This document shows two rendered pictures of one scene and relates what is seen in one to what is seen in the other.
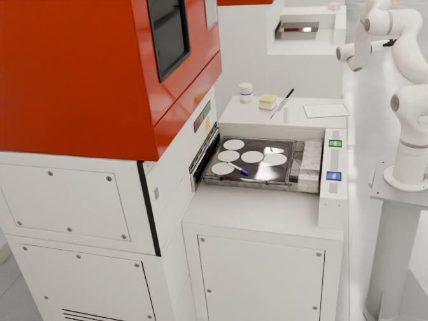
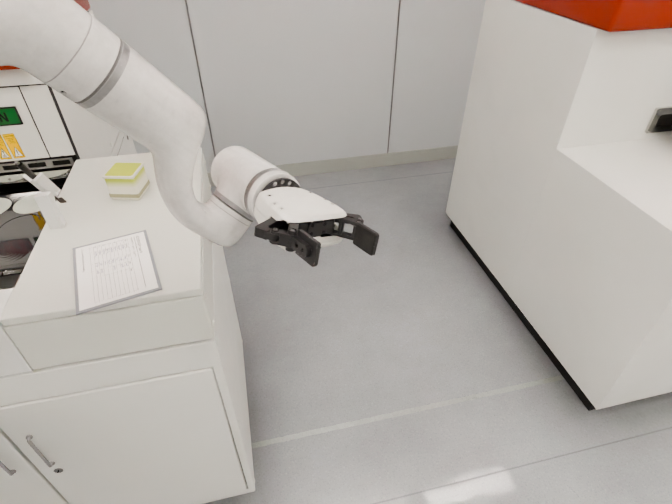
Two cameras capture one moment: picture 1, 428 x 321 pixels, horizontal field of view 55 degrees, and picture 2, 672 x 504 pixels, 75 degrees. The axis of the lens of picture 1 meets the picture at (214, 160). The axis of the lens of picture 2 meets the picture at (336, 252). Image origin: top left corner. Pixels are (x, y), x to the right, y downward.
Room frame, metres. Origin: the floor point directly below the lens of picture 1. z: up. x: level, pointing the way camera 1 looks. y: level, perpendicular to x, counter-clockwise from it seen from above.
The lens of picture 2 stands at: (1.91, -1.38, 1.54)
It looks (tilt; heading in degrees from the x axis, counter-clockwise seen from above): 39 degrees down; 59
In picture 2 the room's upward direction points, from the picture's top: straight up
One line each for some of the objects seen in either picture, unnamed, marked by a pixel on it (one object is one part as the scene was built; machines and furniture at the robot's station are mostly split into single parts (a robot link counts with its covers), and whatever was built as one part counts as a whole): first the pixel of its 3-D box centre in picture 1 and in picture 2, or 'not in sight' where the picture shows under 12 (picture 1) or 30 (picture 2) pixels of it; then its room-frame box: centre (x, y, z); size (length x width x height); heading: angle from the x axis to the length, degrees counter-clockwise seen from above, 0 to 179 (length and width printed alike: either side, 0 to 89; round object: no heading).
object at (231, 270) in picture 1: (277, 230); (74, 379); (1.64, -0.30, 0.41); 0.97 x 0.64 x 0.82; 162
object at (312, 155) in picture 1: (311, 165); not in sight; (1.53, -0.43, 0.87); 0.36 x 0.08 x 0.03; 162
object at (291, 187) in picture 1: (260, 185); not in sight; (1.47, -0.19, 0.84); 0.50 x 0.02 x 0.03; 72
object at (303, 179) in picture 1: (308, 179); not in sight; (1.38, -0.38, 0.89); 0.08 x 0.03 x 0.03; 72
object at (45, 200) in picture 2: (282, 109); (47, 197); (1.80, -0.35, 1.03); 0.06 x 0.04 x 0.13; 72
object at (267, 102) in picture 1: (267, 103); (127, 181); (1.96, -0.31, 1.00); 0.07 x 0.07 x 0.07; 57
